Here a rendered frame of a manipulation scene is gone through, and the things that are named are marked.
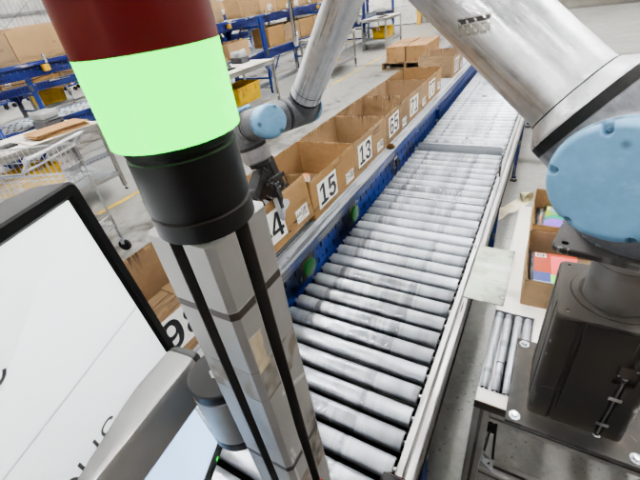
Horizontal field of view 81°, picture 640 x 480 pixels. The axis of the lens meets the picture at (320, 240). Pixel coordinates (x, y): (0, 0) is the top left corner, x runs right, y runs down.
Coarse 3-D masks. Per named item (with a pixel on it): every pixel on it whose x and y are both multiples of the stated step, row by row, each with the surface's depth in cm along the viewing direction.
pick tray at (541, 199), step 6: (540, 192) 151; (546, 192) 150; (534, 198) 145; (540, 198) 152; (546, 198) 151; (534, 204) 141; (540, 204) 153; (546, 204) 152; (534, 210) 154; (534, 216) 150; (534, 222) 147; (534, 228) 132; (540, 228) 131; (546, 228) 130; (552, 228) 129; (558, 228) 128
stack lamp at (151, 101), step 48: (48, 0) 11; (96, 0) 10; (144, 0) 10; (192, 0) 11; (96, 48) 11; (144, 48) 11; (192, 48) 12; (96, 96) 12; (144, 96) 12; (192, 96) 12; (144, 144) 12; (192, 144) 13
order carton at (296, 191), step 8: (248, 176) 150; (288, 176) 140; (296, 176) 138; (296, 184) 133; (304, 184) 137; (288, 192) 129; (296, 192) 133; (304, 192) 137; (272, 200) 122; (296, 200) 133; (304, 200) 138; (272, 208) 122; (288, 208) 129; (296, 208) 134; (288, 216) 130; (288, 224) 130; (296, 224) 135; (304, 224) 139; (288, 232) 131; (280, 240) 127; (288, 240) 131; (280, 248) 128
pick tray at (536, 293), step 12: (528, 240) 131; (540, 240) 129; (552, 240) 127; (528, 252) 119; (552, 252) 130; (528, 264) 128; (588, 264) 124; (528, 276) 123; (528, 288) 110; (540, 288) 109; (528, 300) 113; (540, 300) 111
